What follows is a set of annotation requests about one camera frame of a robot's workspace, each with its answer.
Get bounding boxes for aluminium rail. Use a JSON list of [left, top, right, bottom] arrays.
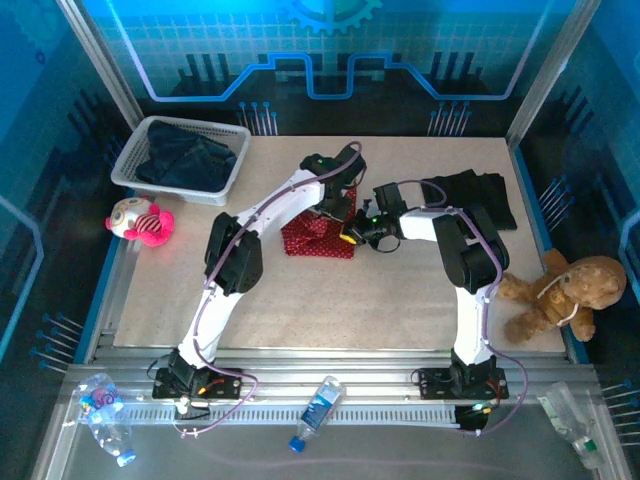
[[64, 347, 601, 401]]

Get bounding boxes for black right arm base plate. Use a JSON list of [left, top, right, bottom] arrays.
[[417, 367, 510, 401]]

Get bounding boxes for dark blue jeans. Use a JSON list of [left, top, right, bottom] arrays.
[[134, 135, 239, 194]]

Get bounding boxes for clear bottle with colourful label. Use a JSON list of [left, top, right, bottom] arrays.
[[74, 372, 137, 468]]

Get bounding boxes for clear bottle with blue cap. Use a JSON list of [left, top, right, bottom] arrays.
[[288, 375, 347, 453]]

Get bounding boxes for clear bottle with green cap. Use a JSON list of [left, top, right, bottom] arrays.
[[538, 382, 606, 470]]

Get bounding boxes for black skirt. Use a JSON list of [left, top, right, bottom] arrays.
[[419, 168, 519, 232]]

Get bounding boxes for aluminium frame post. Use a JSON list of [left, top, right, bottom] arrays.
[[54, 0, 147, 132], [504, 0, 601, 150]]

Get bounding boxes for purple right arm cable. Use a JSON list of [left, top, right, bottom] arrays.
[[397, 179, 530, 439]]

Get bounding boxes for slotted grey cable duct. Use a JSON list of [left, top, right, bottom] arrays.
[[119, 403, 489, 429]]

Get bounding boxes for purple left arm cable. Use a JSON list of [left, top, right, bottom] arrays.
[[172, 141, 365, 440]]

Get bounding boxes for white plastic mesh basket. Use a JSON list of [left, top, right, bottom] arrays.
[[110, 116, 253, 207]]

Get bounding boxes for small black electronics box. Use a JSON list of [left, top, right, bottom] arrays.
[[453, 401, 490, 435]]

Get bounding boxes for pink striped plush toy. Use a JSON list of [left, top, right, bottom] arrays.
[[103, 196, 175, 249]]

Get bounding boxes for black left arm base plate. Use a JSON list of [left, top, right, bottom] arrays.
[[151, 367, 244, 400]]

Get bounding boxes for red white-dotted skirt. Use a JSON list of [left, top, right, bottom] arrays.
[[280, 187, 359, 260]]

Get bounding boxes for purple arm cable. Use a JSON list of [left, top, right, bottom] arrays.
[[172, 141, 365, 440], [397, 179, 530, 439]]

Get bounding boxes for brown teddy bear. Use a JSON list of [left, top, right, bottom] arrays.
[[494, 248, 628, 344]]

